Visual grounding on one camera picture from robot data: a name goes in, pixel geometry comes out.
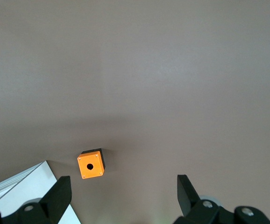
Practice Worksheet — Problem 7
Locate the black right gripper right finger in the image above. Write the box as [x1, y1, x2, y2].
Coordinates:
[173, 174, 270, 224]

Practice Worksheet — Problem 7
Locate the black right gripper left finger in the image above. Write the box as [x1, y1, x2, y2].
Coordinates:
[0, 175, 73, 224]

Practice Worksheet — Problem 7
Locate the white drawer cabinet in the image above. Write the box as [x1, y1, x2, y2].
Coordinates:
[0, 160, 82, 224]

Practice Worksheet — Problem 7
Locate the orange button enclosure box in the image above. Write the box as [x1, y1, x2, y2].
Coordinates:
[77, 148, 107, 180]

